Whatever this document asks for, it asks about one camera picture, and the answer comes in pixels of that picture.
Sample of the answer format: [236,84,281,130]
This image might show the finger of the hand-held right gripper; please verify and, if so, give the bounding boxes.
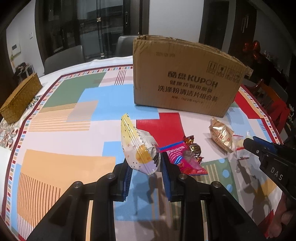
[252,136,285,151]
[243,138,267,161]

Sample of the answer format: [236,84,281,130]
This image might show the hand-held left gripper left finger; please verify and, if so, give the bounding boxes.
[26,162,133,241]

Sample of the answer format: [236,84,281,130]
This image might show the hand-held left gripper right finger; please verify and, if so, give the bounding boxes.
[161,152,266,241]

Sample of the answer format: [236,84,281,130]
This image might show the small white candy packet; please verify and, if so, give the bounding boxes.
[232,132,250,160]

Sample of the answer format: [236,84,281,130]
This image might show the pink snack packet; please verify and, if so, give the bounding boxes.
[159,141,208,175]

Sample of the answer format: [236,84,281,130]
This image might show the white snack packet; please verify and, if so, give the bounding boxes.
[121,113,162,175]

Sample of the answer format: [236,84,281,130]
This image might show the brown cardboard box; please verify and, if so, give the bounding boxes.
[132,35,251,118]

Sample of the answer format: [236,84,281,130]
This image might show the person's right hand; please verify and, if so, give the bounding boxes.
[268,193,296,239]

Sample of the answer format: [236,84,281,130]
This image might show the red cloth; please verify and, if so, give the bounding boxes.
[274,97,290,132]

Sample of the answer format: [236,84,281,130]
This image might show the gold snack packet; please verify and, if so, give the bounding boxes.
[209,117,234,153]

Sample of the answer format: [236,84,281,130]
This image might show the brown twisted candy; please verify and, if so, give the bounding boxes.
[183,135,204,163]

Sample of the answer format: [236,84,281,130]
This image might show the wooden chair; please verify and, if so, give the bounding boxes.
[247,79,290,135]

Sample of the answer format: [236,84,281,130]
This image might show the grey dining chair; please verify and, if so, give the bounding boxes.
[269,77,288,102]
[115,35,139,57]
[44,45,85,75]

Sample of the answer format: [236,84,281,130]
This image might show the red balloons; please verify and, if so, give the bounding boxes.
[243,40,263,62]

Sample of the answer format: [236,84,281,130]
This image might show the floral patterned mat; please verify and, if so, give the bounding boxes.
[0,94,43,151]

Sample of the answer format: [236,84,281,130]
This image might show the woven wicker box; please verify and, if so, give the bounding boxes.
[0,72,43,124]

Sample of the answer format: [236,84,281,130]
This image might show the white shelf rack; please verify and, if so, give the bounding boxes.
[14,62,35,81]

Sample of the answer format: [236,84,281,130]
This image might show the glass sliding door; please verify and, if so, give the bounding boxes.
[35,0,149,70]

